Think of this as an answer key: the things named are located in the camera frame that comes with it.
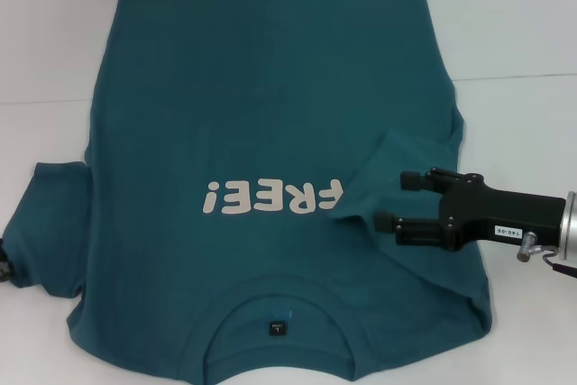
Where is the right gripper cable with plugs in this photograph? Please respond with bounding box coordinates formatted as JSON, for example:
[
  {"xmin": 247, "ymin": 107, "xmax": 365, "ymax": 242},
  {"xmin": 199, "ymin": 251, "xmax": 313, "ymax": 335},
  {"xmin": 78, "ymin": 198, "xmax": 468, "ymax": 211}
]
[{"xmin": 515, "ymin": 230, "xmax": 577, "ymax": 280}]

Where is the teal FREE print T-shirt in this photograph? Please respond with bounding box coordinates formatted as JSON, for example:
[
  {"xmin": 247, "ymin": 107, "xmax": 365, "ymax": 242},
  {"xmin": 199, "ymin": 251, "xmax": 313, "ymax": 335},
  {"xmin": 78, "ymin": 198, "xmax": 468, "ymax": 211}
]
[{"xmin": 1, "ymin": 0, "xmax": 493, "ymax": 385}]

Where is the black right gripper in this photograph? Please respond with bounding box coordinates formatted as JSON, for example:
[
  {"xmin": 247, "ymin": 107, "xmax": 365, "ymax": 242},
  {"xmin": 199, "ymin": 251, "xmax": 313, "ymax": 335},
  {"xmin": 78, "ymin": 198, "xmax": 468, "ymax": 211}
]
[{"xmin": 373, "ymin": 168, "xmax": 568, "ymax": 252}]

